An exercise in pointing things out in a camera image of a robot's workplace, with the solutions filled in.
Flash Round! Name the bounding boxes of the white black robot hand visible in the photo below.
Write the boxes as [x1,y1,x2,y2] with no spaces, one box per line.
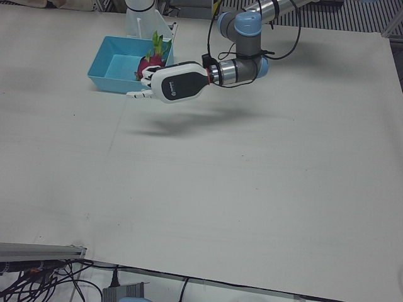
[125,61,211,104]

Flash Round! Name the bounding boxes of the magenta dragon fruit green scales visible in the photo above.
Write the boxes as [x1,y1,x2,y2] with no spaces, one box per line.
[133,30,173,82]

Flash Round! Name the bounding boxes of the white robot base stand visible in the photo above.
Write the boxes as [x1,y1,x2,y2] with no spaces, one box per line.
[125,0,179,40]

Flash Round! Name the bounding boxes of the light blue plastic tray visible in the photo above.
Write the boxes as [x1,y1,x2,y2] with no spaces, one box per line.
[86,36,174,95]

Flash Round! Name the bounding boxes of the grey finned power box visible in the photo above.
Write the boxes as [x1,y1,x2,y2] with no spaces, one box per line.
[102,281,145,302]

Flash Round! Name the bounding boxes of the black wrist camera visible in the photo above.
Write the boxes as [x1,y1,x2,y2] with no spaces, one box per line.
[201,53,219,69]

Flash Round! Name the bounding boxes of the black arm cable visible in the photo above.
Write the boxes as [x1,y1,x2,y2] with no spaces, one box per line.
[206,0,302,89]

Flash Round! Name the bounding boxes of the aluminium rail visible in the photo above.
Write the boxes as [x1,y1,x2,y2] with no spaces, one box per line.
[0,242,88,262]

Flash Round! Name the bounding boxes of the aluminium frame strut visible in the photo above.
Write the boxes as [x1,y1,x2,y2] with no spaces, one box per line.
[382,6,403,40]

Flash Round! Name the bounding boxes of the black cable tangle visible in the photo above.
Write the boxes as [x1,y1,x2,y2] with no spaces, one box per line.
[0,257,105,302]

